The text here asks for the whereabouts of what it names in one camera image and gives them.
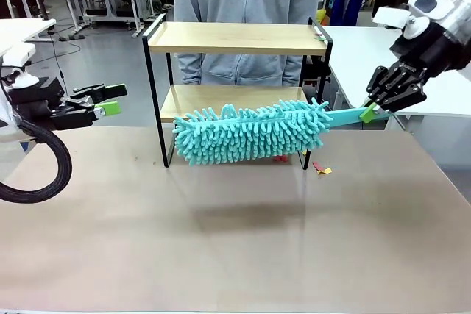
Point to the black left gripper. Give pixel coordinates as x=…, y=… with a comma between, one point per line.
x=37, y=104

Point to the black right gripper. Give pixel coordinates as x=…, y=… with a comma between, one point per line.
x=430, y=53

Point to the teal microfiber duster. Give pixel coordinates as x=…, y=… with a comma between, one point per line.
x=239, y=137

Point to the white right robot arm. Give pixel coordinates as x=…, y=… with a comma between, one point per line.
x=460, y=16

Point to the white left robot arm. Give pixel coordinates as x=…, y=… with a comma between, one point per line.
x=5, y=135

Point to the black metal wood shelf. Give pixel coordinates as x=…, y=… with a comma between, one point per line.
x=235, y=38

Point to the large white table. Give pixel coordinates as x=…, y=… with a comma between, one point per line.
x=353, y=49

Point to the green paper scrap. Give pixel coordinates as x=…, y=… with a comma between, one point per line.
x=319, y=38

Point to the yellow background object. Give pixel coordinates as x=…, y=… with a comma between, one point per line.
x=322, y=15

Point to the red paper scrap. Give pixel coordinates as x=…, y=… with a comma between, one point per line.
x=281, y=159
x=317, y=164

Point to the small white table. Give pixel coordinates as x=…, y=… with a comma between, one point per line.
x=22, y=27

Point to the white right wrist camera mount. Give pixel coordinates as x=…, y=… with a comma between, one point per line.
x=390, y=17

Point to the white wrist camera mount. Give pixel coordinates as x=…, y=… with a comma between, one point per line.
x=18, y=54
x=390, y=17

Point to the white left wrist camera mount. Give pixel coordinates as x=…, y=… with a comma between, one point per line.
x=18, y=54

